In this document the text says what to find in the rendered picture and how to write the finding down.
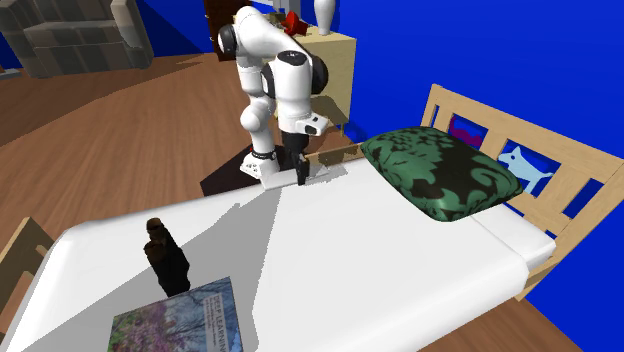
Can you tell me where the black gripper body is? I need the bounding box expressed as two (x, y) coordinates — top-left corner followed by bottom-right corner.
(282, 129), (310, 157)

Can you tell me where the dark robot stand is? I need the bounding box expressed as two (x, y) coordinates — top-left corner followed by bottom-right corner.
(199, 144), (297, 198)

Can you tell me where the beige bedside cabinet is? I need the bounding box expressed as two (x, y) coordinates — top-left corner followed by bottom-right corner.
(266, 0), (358, 136)

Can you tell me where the green and black patterned pillow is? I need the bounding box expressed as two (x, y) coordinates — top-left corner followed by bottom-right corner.
(360, 126), (524, 223)

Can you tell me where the dark brown door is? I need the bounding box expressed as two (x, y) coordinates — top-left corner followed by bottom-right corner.
(202, 0), (241, 63)

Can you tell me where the dark brown bottle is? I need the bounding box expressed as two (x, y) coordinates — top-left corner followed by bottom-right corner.
(143, 217), (192, 299)

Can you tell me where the book with colourful tree cover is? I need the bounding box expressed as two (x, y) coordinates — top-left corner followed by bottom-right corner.
(106, 276), (244, 352)

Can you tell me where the grey sofa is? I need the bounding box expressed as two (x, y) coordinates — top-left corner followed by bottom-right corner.
(0, 0), (155, 80)

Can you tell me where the white bed with wooden frame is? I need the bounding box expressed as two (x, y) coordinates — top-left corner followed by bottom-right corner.
(0, 83), (624, 352)

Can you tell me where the purple animal wall picture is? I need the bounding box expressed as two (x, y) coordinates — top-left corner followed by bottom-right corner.
(447, 114), (489, 149)

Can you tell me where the pale blue cat wall picture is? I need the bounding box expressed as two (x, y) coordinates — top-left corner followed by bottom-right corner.
(497, 146), (555, 197)

